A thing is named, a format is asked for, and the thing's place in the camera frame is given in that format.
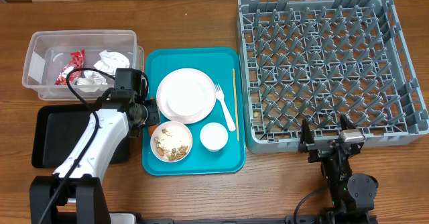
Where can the small bowl with nuts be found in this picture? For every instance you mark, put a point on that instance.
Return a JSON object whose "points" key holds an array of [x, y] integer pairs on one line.
{"points": [[171, 141]]}

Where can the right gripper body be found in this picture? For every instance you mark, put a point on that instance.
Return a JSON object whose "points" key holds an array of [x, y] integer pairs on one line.
{"points": [[322, 154]]}

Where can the white napkin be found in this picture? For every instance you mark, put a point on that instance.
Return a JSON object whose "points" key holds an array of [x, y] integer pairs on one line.
{"points": [[111, 61], [89, 77]]}

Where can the orange carrot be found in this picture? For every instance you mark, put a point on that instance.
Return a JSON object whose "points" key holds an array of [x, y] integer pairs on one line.
{"points": [[153, 129]]}

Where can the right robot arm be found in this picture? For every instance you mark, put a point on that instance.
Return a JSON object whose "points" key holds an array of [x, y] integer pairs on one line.
{"points": [[352, 194]]}

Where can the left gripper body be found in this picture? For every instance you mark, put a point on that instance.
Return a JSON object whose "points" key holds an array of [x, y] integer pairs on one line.
{"points": [[151, 114]]}

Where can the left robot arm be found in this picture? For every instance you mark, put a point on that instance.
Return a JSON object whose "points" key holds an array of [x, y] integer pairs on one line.
{"points": [[73, 193]]}

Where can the teal plastic tray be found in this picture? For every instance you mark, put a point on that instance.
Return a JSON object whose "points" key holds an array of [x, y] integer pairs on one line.
{"points": [[217, 63]]}

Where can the black plastic tray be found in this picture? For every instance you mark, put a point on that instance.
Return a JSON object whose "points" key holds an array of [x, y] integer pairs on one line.
{"points": [[58, 129]]}

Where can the large white plate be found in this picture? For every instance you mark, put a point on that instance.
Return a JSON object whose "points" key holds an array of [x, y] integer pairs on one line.
{"points": [[186, 95]]}

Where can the white plastic cup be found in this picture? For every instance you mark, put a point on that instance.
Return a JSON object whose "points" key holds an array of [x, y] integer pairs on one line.
{"points": [[214, 136]]}

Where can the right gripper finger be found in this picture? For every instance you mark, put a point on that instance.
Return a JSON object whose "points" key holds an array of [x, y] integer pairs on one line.
{"points": [[306, 139], [346, 124]]}

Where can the clear plastic bin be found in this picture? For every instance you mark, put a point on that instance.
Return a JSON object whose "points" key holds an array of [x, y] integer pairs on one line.
{"points": [[50, 51]]}

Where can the red snack wrapper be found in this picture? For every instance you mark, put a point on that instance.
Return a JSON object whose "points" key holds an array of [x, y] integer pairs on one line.
{"points": [[77, 60]]}

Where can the wooden chopstick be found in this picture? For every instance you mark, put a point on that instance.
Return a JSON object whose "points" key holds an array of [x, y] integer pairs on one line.
{"points": [[236, 105]]}

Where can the grey dish rack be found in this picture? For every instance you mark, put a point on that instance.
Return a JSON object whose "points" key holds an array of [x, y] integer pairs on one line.
{"points": [[315, 60]]}

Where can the white plastic fork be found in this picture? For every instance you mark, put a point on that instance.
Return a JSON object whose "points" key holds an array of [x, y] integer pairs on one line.
{"points": [[219, 94]]}

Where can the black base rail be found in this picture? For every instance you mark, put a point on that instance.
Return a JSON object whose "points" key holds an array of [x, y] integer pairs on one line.
{"points": [[286, 220]]}

